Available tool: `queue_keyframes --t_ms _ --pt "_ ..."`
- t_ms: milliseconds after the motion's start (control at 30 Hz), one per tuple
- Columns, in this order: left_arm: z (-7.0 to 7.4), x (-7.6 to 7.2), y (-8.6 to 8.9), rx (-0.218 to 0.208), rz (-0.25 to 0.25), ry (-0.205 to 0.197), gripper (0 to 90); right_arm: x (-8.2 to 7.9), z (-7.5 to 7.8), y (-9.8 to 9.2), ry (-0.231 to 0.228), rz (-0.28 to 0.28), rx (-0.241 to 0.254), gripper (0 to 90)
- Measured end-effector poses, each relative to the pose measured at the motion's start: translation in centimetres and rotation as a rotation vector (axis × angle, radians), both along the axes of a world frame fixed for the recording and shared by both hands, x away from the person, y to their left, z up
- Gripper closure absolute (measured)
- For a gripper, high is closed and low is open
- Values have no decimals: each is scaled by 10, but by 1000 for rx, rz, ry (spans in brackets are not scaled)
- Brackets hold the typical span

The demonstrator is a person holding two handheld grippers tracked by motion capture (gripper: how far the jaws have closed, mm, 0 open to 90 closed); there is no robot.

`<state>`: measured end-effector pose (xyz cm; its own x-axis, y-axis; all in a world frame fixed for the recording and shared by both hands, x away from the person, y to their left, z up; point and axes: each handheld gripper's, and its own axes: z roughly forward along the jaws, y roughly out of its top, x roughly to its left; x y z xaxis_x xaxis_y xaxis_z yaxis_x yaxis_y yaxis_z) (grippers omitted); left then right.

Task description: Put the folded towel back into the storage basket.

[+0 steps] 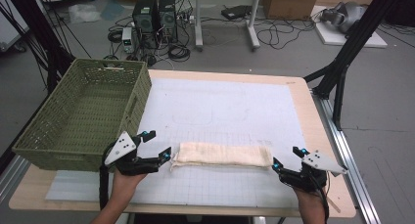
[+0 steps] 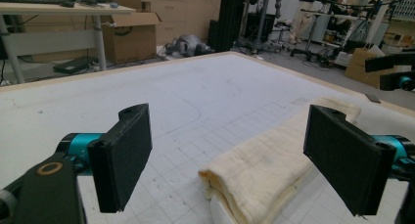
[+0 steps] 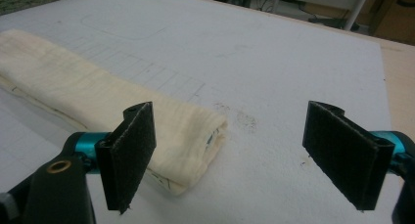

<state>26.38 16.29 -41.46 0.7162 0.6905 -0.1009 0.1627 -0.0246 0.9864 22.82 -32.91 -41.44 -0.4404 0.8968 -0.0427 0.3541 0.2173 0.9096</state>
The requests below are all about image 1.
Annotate black metal frame stand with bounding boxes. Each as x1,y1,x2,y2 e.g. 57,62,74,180
302,0,407,132
2,0,76,95

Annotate narrow black computer tower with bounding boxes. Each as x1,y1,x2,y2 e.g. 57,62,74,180
158,0,179,43

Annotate large black computer tower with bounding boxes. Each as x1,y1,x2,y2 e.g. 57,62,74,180
131,0,161,45

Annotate person's left hand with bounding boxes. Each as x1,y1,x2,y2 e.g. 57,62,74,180
112,169,149,200

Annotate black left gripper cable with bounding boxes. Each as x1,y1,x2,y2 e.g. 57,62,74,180
99,145,111,211

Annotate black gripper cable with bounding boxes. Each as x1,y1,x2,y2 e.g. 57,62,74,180
99,145,111,211
311,173,331,224

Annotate grey power supply unit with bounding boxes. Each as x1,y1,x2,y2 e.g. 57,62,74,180
120,25,137,55

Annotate person's right hand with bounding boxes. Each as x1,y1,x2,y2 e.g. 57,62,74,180
293,186,327,215

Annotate aluminium floor rail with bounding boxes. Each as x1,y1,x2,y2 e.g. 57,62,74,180
310,89,384,224
0,155,31,206

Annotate white grid mat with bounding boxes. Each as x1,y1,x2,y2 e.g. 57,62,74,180
45,77,309,208

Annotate thin wooden stick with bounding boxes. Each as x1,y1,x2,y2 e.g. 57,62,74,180
326,195,343,214

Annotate white desk leg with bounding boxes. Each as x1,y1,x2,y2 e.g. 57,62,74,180
193,0,206,53
246,0,262,53

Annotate clear plastic bag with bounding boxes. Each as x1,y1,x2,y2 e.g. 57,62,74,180
68,3,103,25

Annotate cream towel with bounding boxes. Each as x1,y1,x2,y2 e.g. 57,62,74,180
169,142,274,172

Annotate green woven plastic basket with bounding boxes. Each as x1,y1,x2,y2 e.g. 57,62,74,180
12,58,153,172

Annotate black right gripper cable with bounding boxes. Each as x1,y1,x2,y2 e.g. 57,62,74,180
311,173,331,224

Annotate coiled black cable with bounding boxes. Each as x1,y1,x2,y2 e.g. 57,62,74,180
166,43,192,64

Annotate loose black floor cables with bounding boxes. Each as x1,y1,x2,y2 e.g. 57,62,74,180
254,18,318,51

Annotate brown cardboard box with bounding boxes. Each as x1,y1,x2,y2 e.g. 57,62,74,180
261,0,321,22

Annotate white floor board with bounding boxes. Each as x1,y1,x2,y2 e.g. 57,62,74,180
313,4,389,49

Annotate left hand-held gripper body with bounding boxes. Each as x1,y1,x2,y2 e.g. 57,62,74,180
103,130,150,177

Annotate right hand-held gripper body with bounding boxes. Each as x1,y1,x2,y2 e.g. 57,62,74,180
288,149,348,194

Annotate flat black device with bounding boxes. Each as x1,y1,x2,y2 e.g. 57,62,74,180
220,4,253,22

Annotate grey rounded machine part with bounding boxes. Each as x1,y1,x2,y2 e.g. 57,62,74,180
319,1,369,35

